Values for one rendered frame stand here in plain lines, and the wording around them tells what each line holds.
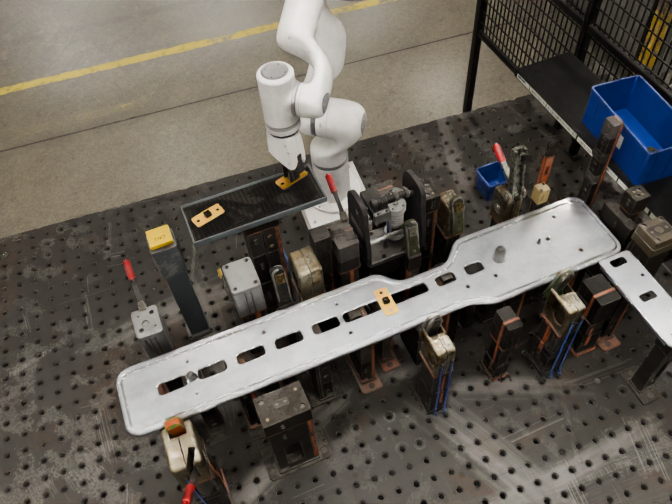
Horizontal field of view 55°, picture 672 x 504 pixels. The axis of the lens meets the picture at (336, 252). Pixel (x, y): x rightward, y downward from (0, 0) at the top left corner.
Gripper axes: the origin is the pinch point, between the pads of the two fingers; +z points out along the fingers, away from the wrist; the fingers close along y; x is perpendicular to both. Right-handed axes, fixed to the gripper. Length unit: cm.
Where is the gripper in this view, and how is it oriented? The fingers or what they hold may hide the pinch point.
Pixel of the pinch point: (290, 171)
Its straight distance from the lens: 168.4
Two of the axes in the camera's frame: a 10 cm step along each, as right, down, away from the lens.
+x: 7.5, -5.5, 3.6
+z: 0.6, 6.0, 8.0
